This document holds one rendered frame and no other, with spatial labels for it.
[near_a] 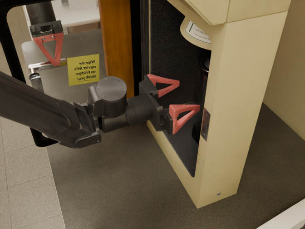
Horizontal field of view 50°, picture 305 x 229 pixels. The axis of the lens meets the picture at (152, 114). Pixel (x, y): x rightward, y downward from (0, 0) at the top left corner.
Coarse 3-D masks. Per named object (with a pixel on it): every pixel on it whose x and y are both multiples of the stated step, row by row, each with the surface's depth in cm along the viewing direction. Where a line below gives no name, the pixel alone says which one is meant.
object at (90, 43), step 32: (64, 0) 65; (96, 0) 68; (128, 0) 71; (32, 32) 66; (64, 32) 69; (96, 32) 72; (128, 32) 76; (32, 64) 70; (64, 64) 74; (96, 64) 77; (128, 64) 82; (64, 96) 79; (128, 96) 88
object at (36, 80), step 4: (32, 76) 72; (36, 76) 72; (32, 80) 71; (36, 80) 71; (40, 80) 72; (32, 84) 72; (36, 84) 72; (40, 84) 72; (36, 88) 73; (40, 88) 73
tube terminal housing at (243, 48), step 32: (256, 0) 46; (288, 0) 48; (224, 32) 48; (256, 32) 50; (224, 64) 51; (256, 64) 54; (224, 96) 56; (256, 96) 60; (224, 128) 62; (224, 160) 69; (192, 192) 77; (224, 192) 78
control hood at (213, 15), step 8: (184, 0) 43; (192, 0) 42; (200, 0) 42; (208, 0) 43; (216, 0) 43; (224, 0) 44; (192, 8) 44; (200, 8) 43; (208, 8) 44; (216, 8) 44; (224, 8) 45; (200, 16) 46; (208, 16) 44; (216, 16) 45; (224, 16) 46; (216, 24) 46
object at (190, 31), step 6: (186, 18) 64; (186, 24) 63; (192, 24) 61; (180, 30) 65; (186, 30) 62; (192, 30) 61; (198, 30) 60; (186, 36) 62; (192, 36) 61; (198, 36) 60; (204, 36) 59; (192, 42) 61; (198, 42) 60; (204, 42) 59; (210, 42) 59; (204, 48) 60; (210, 48) 59
